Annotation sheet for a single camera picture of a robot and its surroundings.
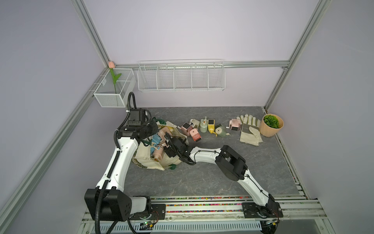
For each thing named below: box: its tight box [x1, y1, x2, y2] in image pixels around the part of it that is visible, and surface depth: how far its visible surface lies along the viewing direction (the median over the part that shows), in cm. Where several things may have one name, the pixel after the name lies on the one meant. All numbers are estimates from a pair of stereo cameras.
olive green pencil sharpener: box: [215, 123, 230, 138], surface depth 102 cm
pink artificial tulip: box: [108, 60, 122, 95], surface depth 92 cm
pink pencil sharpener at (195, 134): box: [189, 128, 203, 142], surface depth 99 cm
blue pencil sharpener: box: [150, 133, 162, 155], surface depth 89 cm
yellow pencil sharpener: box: [207, 118, 218, 137], surface depth 104 cm
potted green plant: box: [259, 113, 284, 137], surface depth 101 cm
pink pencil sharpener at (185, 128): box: [180, 121, 193, 137], surface depth 101 cm
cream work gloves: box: [236, 114, 264, 147], surface depth 107 cm
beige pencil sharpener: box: [189, 118, 201, 129], surface depth 107 cm
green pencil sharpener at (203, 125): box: [199, 116, 208, 133], surface depth 104 cm
